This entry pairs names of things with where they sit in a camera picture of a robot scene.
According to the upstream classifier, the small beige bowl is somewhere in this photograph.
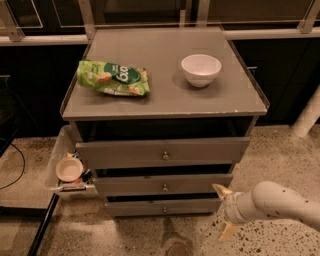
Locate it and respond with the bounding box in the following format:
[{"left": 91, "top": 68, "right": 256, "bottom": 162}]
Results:
[{"left": 55, "top": 157, "right": 83, "bottom": 182}]

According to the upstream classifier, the grey top drawer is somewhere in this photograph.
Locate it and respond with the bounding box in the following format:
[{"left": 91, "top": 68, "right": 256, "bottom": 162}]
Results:
[{"left": 76, "top": 137, "right": 249, "bottom": 169}]

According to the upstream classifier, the grey bottom drawer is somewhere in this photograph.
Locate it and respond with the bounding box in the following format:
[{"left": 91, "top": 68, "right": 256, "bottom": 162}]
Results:
[{"left": 106, "top": 198, "right": 221, "bottom": 217}]

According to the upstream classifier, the white pipe post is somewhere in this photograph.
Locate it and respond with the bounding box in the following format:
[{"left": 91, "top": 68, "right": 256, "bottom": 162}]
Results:
[{"left": 292, "top": 85, "right": 320, "bottom": 138}]

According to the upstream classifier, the grey drawer cabinet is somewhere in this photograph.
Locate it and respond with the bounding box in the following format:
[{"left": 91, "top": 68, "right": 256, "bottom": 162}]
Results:
[{"left": 61, "top": 27, "right": 269, "bottom": 204}]

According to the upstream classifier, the grey middle drawer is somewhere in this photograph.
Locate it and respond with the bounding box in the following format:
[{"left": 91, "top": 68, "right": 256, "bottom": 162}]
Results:
[{"left": 94, "top": 174, "right": 233, "bottom": 196}]

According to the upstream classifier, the clear plastic storage bin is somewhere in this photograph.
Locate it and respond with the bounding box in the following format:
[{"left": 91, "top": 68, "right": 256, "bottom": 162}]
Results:
[{"left": 45, "top": 125, "right": 97, "bottom": 200}]

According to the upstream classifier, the green snack bag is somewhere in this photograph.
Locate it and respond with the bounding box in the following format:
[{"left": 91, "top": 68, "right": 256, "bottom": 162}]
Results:
[{"left": 76, "top": 60, "right": 150, "bottom": 96}]

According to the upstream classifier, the white railing frame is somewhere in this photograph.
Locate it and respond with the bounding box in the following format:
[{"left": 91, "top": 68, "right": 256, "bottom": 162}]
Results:
[{"left": 0, "top": 0, "right": 320, "bottom": 45}]

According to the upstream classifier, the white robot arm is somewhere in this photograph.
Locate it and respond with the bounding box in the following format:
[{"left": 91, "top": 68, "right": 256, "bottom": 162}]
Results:
[{"left": 212, "top": 181, "right": 320, "bottom": 242}]

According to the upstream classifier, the grey drawer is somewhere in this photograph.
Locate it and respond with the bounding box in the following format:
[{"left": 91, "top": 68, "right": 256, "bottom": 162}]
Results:
[
  {"left": 76, "top": 137, "right": 249, "bottom": 169},
  {"left": 94, "top": 174, "right": 233, "bottom": 196},
  {"left": 106, "top": 198, "right": 221, "bottom": 217}
]

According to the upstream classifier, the white bowl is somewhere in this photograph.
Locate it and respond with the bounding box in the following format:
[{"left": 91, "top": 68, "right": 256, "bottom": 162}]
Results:
[{"left": 181, "top": 54, "right": 222, "bottom": 88}]

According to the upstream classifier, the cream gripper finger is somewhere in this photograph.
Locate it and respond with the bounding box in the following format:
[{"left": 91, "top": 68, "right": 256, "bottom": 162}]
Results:
[
  {"left": 212, "top": 184, "right": 233, "bottom": 200},
  {"left": 219, "top": 221, "right": 240, "bottom": 242}
]

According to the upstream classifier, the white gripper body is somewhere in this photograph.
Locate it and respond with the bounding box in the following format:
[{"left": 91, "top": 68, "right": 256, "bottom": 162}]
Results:
[{"left": 223, "top": 192, "right": 257, "bottom": 224}]

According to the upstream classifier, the black cable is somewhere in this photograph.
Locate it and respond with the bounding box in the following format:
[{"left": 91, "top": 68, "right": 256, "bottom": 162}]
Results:
[{"left": 0, "top": 137, "right": 27, "bottom": 191}]

